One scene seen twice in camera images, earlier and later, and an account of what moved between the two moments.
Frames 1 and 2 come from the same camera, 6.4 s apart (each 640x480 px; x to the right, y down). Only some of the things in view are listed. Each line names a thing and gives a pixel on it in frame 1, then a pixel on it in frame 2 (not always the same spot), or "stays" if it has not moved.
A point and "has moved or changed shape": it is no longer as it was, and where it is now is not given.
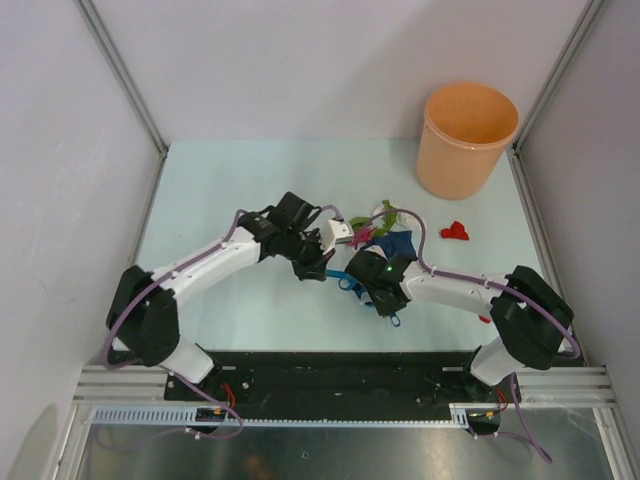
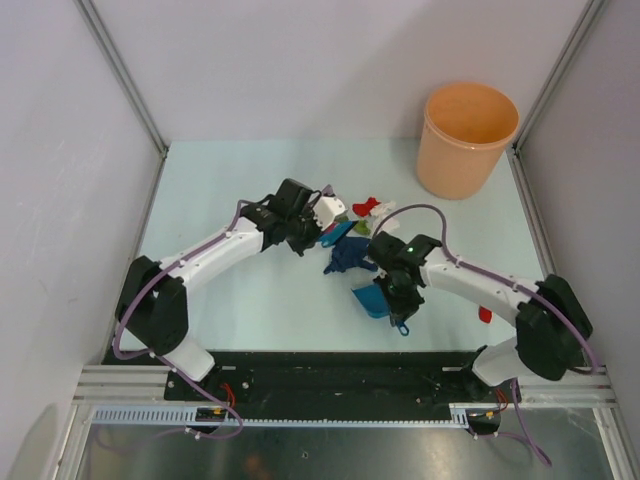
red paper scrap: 456,230 -> 364,209
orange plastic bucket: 466,132 stays
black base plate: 332,379 stays
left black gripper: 315,267 -> 299,247
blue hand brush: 347,282 has moved or changed shape
